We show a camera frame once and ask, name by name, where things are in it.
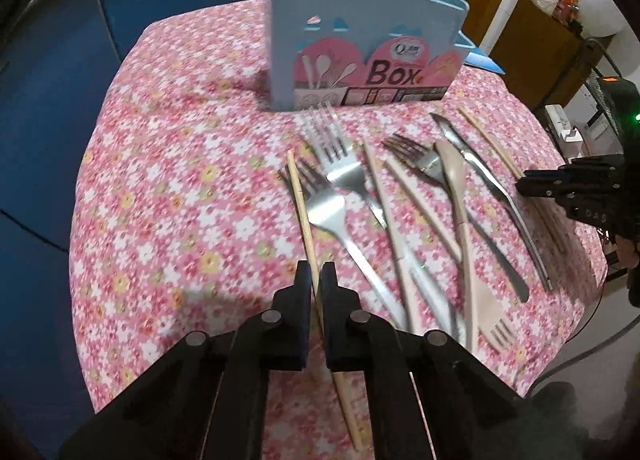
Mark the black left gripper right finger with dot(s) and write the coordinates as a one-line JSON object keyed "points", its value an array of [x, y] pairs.
{"points": [[337, 305]]}

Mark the beige plastic spoon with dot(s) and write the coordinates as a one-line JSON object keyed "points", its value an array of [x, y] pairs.
{"points": [[453, 167]]}

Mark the beige plastic fork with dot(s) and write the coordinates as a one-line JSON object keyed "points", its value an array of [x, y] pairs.
{"points": [[492, 320]]}

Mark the light blue utensil box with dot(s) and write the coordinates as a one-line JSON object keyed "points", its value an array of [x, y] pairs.
{"points": [[363, 52]]}

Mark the steel knife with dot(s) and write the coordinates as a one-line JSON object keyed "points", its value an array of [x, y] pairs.
{"points": [[498, 191]]}

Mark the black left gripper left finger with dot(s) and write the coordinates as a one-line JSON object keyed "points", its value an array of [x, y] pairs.
{"points": [[291, 337]]}

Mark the steel fork near chopstick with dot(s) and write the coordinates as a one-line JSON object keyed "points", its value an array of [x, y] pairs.
{"points": [[326, 210]]}

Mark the steel fork middle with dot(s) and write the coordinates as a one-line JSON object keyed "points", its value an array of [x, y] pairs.
{"points": [[337, 157]]}

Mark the pink plastic chopstick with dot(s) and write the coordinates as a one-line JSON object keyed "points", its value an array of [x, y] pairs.
{"points": [[405, 281]]}

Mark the steel fork right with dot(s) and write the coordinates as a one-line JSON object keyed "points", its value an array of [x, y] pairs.
{"points": [[426, 162]]}

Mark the wooden chopstick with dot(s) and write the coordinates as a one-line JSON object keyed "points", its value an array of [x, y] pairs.
{"points": [[340, 385], [543, 212]]}

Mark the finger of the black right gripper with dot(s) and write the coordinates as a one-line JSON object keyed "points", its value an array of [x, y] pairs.
{"points": [[559, 183]]}

